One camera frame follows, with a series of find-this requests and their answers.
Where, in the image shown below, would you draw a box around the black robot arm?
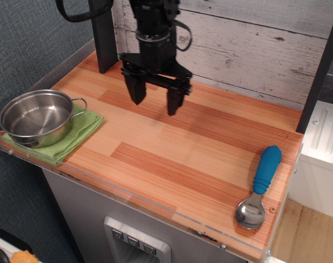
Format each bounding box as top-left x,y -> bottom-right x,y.
120,1 -> 192,116

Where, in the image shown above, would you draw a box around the blue handled metal spoon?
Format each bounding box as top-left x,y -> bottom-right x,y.
235,146 -> 282,230

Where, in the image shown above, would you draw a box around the silver toy fridge cabinet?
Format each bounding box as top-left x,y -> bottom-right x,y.
43,169 -> 245,262

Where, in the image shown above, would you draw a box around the stainless steel pot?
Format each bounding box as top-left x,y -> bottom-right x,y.
0,89 -> 88,148

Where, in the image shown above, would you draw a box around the clear acrylic edge guard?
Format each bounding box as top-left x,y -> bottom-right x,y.
0,127 -> 302,262

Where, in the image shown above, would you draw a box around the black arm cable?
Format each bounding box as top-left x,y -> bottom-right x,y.
55,0 -> 193,52

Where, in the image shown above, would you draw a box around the green folded cloth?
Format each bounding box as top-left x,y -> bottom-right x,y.
2,110 -> 104,166

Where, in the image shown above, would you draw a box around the white appliance right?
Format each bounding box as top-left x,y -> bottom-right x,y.
288,101 -> 333,217

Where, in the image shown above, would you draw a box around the orange object bottom left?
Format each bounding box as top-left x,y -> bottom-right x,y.
10,250 -> 40,263

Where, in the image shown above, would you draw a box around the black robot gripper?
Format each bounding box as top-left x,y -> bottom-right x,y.
119,30 -> 192,116

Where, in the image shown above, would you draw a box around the dark vertical post right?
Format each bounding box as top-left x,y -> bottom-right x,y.
296,25 -> 333,134

